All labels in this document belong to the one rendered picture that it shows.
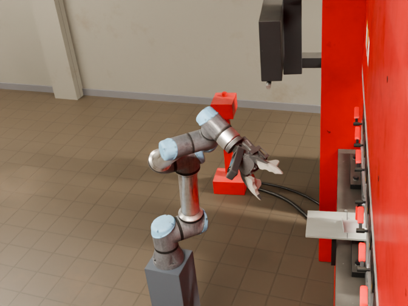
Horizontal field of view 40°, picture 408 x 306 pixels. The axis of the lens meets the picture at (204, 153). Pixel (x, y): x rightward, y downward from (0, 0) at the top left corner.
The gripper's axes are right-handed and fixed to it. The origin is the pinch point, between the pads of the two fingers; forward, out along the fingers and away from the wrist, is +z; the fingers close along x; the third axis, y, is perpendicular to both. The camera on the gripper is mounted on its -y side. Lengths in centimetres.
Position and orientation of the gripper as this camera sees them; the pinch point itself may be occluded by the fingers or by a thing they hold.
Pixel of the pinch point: (270, 188)
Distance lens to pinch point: 183.1
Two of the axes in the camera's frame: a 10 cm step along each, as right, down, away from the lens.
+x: -4.0, 6.1, 6.8
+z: 6.7, 7.0, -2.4
